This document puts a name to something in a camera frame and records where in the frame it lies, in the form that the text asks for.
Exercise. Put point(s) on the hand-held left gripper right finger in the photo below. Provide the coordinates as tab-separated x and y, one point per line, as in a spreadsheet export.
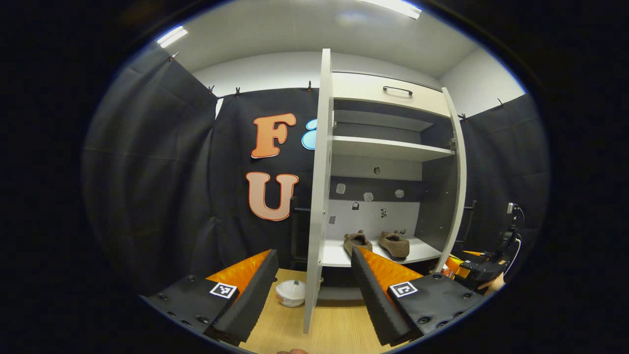
371	295

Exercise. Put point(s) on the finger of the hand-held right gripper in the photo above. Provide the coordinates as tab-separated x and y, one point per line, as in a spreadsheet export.
476	253
454	266

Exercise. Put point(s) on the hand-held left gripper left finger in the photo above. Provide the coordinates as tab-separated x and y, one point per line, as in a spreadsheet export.
253	295

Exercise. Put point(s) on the brown fuzzy shoe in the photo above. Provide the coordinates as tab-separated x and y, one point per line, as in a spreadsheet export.
356	241
394	244

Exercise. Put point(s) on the white shoe cabinet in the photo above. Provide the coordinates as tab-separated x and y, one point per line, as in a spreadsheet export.
393	216

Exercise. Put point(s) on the white shoe cabinet door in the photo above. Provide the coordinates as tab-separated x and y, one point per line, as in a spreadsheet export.
320	172
459	172

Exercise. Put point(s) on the white cabinet shelf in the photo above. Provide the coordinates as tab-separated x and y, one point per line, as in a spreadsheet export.
383	147

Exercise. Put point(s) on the white cabinet drawer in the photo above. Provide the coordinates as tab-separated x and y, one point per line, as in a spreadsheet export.
358	88

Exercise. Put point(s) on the white lidded bowl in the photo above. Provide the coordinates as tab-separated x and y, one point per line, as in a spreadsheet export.
291	294

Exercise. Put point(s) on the black backdrop cloth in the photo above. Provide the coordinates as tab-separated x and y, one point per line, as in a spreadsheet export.
147	172

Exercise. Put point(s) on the long ceiling light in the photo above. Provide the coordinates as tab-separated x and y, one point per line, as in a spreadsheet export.
393	7
172	37

